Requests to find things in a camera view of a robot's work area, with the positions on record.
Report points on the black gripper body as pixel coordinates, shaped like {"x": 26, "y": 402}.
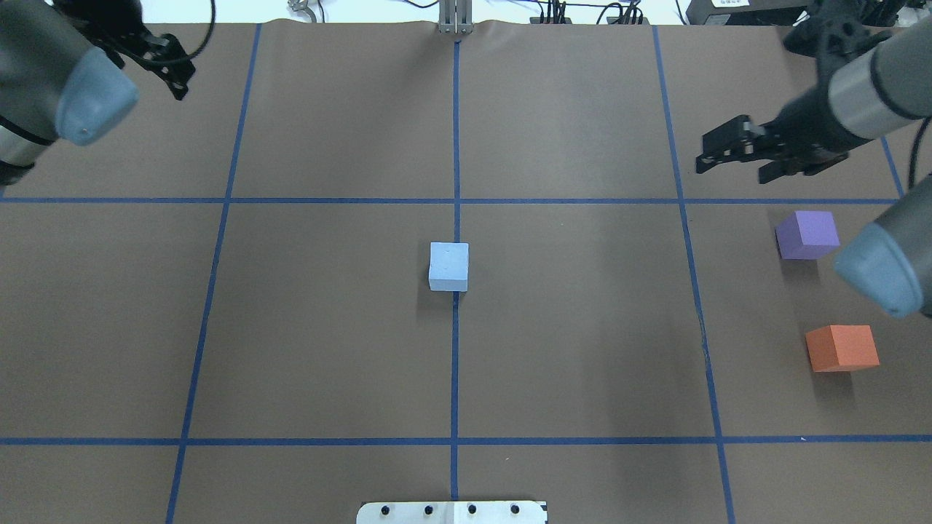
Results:
{"x": 155, "y": 46}

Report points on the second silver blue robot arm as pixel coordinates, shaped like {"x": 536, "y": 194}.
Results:
{"x": 868, "y": 86}

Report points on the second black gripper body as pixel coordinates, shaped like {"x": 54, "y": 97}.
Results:
{"x": 807, "y": 124}

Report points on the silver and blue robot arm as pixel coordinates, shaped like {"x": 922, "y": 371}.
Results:
{"x": 62, "y": 73}

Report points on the purple foam block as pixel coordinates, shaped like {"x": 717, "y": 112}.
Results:
{"x": 807, "y": 235}

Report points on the orange foam block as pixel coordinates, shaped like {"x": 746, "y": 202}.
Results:
{"x": 841, "y": 348}

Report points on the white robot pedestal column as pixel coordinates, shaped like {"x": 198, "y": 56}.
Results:
{"x": 502, "y": 511}

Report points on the aluminium frame post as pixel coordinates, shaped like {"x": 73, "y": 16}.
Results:
{"x": 455, "y": 17}

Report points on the light blue foam block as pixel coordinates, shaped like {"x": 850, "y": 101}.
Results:
{"x": 449, "y": 267}

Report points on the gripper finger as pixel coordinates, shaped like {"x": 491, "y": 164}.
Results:
{"x": 777, "y": 166}
{"x": 737, "y": 136}

